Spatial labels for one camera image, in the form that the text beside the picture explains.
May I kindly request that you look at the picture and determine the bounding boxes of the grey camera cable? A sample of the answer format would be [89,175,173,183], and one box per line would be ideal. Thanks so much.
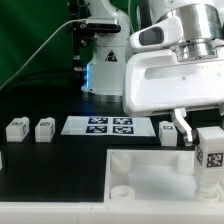
[0,19,88,92]

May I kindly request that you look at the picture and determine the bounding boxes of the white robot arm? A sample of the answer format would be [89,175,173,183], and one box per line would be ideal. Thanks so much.
[82,0,224,145]

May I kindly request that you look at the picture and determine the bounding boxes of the white square tabletop part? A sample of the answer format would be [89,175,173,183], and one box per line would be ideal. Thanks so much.
[104,148,224,204]

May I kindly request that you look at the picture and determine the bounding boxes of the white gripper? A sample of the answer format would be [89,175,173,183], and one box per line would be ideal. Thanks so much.
[123,47,224,146]

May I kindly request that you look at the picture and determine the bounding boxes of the white block left edge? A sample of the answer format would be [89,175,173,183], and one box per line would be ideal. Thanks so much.
[0,152,2,171]

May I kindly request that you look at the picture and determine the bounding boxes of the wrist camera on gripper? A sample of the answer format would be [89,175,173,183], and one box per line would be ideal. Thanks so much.
[128,17,183,53]

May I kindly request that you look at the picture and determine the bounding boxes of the white sheet with tags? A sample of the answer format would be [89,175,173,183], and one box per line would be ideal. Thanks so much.
[61,116,155,137]

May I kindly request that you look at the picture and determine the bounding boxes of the black cables on left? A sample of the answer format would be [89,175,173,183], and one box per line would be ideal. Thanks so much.
[0,69,84,96]

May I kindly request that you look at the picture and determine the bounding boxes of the black camera on stand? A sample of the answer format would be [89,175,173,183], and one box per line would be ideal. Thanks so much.
[68,0,121,84]

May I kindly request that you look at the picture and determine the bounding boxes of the white front rail fixture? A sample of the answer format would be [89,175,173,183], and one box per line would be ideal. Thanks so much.
[0,202,224,224]

